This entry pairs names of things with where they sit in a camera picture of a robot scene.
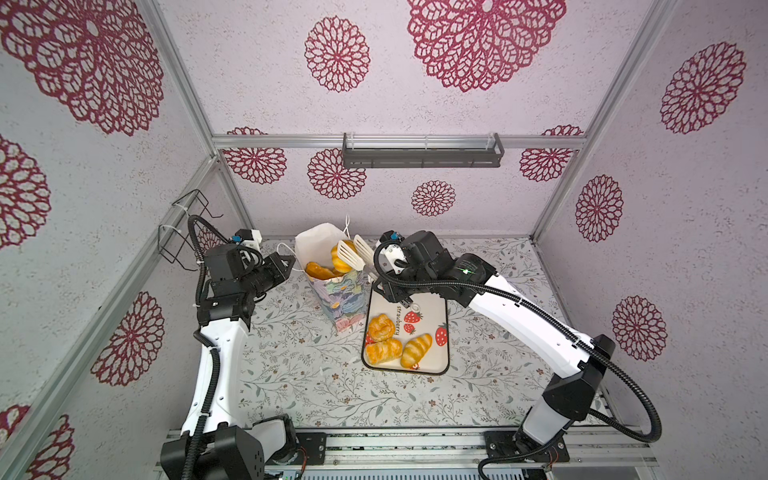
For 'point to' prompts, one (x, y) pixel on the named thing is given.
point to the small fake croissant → (339, 264)
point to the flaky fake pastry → (383, 351)
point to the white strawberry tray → (427, 314)
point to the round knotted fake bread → (381, 327)
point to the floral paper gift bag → (342, 297)
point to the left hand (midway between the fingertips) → (294, 263)
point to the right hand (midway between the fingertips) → (379, 277)
